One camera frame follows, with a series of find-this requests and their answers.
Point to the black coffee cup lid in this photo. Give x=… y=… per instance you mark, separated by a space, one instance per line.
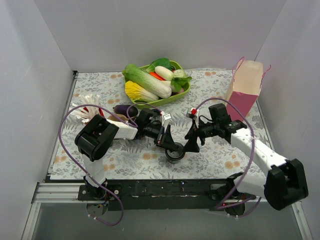
x=175 y=155

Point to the brown cardboard cup carrier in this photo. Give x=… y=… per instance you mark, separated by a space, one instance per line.
x=118 y=118

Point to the green napa cabbage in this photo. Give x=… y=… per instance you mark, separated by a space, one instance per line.
x=147 y=81

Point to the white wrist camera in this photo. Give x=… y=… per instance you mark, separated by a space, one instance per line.
x=164 y=118
x=193 y=114

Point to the orange carrot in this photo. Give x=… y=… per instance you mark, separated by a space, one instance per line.
x=154 y=74

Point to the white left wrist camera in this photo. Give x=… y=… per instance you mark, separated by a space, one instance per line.
x=164 y=118

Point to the purple eggplant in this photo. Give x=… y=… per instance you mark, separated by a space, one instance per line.
x=126 y=110

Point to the green leafy bok choy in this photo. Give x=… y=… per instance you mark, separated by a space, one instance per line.
x=163 y=62

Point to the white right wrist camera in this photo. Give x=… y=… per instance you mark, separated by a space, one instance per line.
x=193 y=114

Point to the yellow napa cabbage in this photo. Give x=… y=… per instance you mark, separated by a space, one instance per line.
x=137 y=93

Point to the floral patterned table mat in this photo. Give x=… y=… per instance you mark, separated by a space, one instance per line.
x=141 y=159

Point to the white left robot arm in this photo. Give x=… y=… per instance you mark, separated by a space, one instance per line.
x=97 y=136

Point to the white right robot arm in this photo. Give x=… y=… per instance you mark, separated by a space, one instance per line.
x=284 y=181

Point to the dark paper coffee cup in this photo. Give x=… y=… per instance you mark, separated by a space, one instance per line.
x=174 y=160

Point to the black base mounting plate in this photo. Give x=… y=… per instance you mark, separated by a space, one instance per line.
x=174 y=194

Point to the green vegetable basket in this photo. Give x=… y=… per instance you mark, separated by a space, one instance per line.
x=174 y=84

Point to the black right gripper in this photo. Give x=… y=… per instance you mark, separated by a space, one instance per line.
x=195 y=132

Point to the white radish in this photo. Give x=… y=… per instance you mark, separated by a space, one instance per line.
x=163 y=72

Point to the pink paper gift bag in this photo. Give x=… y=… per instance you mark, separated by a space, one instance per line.
x=244 y=88

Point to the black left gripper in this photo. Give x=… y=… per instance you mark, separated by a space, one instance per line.
x=163 y=135

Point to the red holder of straws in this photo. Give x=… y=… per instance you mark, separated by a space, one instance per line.
x=87 y=112

